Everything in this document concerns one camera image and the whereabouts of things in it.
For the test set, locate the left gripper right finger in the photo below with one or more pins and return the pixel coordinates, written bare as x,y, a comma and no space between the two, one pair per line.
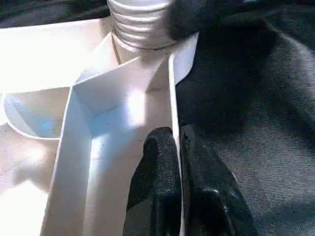
211,191

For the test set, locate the white plastic table top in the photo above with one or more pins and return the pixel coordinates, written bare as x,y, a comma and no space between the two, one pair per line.
49,147

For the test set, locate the white plastic table leg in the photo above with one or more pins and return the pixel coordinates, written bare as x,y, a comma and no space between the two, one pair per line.
140,24

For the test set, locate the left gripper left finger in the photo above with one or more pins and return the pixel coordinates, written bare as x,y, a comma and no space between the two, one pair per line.
155,187

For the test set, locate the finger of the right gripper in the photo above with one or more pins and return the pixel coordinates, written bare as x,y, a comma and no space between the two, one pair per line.
192,17

